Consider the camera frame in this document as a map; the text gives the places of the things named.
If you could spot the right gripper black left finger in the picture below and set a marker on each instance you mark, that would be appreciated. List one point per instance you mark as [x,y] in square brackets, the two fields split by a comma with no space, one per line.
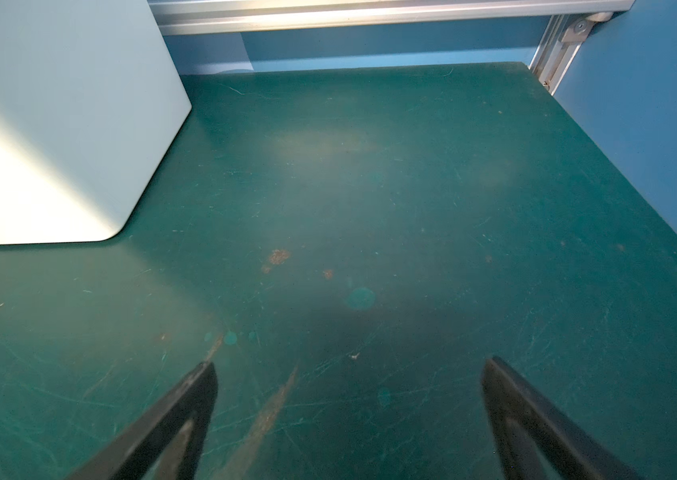
[167,440]

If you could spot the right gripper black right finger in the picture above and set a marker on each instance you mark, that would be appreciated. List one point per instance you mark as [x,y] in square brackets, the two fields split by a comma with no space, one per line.
[524,424]

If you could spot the white plastic trash bin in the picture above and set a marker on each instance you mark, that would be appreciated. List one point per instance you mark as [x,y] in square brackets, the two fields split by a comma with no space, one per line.
[90,101]

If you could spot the aluminium frame right post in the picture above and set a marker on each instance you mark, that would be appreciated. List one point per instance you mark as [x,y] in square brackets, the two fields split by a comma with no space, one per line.
[560,42]

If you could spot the aluminium frame back rail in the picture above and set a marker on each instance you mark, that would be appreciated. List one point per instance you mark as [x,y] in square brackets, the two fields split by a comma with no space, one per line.
[211,17]

